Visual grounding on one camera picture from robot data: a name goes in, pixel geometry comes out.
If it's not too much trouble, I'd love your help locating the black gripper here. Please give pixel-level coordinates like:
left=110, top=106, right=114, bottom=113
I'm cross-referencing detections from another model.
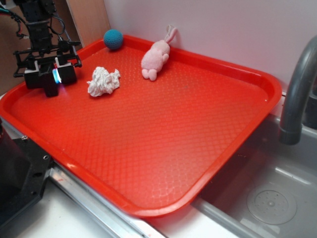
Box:
left=13, top=40, right=82, bottom=89

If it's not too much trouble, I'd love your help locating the small black box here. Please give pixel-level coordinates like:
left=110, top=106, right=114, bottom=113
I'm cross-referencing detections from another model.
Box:
left=39, top=64, right=58, bottom=97

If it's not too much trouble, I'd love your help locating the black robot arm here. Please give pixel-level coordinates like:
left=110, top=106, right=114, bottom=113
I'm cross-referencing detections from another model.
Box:
left=11, top=0, right=82, bottom=89

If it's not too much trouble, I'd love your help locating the crumpled white paper towel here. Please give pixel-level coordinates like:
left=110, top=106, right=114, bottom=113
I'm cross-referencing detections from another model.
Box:
left=87, top=66, right=121, bottom=97

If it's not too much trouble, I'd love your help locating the teal crocheted ball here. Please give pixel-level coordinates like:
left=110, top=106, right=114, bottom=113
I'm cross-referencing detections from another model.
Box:
left=104, top=29, right=123, bottom=50

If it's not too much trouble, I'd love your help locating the pink plush bunny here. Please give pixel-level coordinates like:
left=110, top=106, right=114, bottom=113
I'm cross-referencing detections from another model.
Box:
left=141, top=25, right=177, bottom=81

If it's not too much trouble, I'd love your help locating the red plastic tray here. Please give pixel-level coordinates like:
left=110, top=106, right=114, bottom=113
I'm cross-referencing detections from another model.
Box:
left=0, top=35, right=282, bottom=218

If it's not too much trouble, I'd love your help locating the grey plastic sink basin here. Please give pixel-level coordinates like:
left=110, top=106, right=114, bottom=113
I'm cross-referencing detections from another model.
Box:
left=193, top=116, right=317, bottom=238

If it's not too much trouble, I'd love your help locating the grey sink faucet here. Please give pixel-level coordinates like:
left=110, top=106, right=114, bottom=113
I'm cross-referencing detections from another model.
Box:
left=278, top=37, right=317, bottom=145

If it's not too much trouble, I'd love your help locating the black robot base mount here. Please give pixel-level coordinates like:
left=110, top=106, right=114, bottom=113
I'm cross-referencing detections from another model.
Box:
left=0, top=125, right=53, bottom=229

